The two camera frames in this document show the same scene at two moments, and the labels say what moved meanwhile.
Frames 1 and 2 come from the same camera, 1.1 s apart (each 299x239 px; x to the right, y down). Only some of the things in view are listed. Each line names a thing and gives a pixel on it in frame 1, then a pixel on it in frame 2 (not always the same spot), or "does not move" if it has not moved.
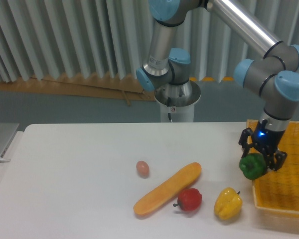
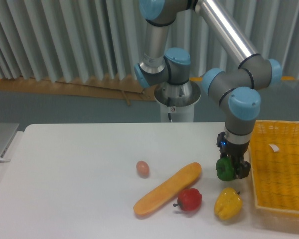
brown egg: [143, 169] does not move
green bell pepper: [253, 166] → [225, 171]
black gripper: [267, 140] → [235, 152]
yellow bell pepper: [228, 204] does not move
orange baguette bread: [174, 185] does not move
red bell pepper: [189, 199] does not move
